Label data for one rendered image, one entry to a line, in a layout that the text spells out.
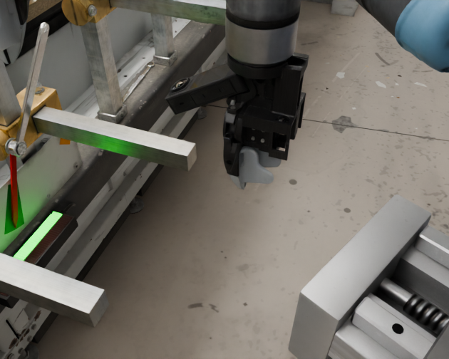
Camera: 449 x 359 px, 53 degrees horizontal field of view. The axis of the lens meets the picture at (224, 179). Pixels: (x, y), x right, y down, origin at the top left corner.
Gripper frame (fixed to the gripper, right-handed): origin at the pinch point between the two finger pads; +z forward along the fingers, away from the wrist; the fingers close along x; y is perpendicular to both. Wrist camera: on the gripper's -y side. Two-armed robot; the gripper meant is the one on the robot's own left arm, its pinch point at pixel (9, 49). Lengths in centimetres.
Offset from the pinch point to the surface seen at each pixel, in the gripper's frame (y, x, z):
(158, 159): 0.7, 16.2, 16.7
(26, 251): 6.8, -5.1, 30.4
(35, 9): -38.8, -12.6, 11.9
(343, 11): -237, 98, 97
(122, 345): -12, -4, 101
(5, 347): -2, -29, 82
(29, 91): -2.9, -0.8, 7.7
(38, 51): -4.5, 1.3, 2.6
